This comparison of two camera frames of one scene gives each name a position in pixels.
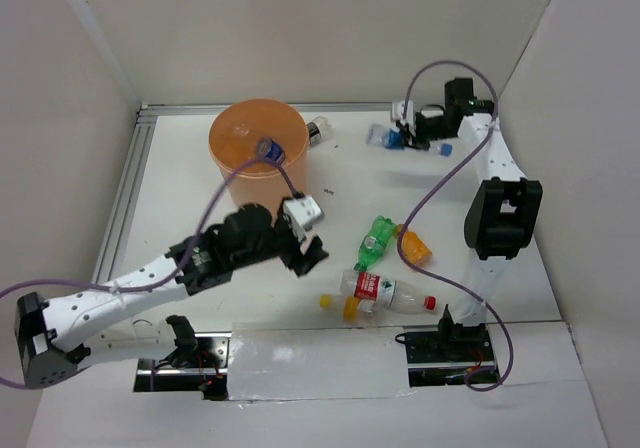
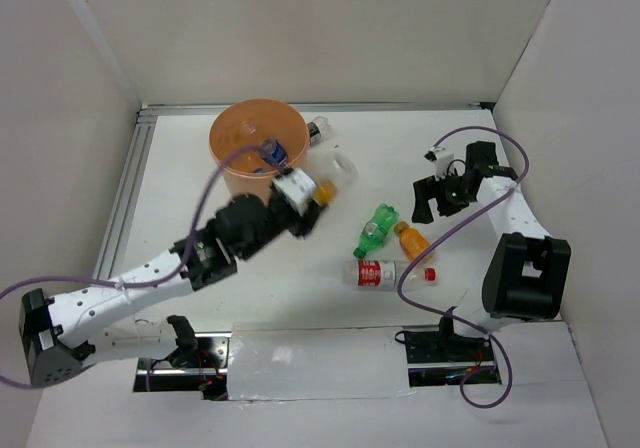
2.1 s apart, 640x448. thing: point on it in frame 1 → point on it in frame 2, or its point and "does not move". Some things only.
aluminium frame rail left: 146,118 does not move
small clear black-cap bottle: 318,128 does not move
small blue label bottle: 269,150 does not move
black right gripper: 418,143 → 428,188
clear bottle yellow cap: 352,309 → 346,175
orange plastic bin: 234,134 does not move
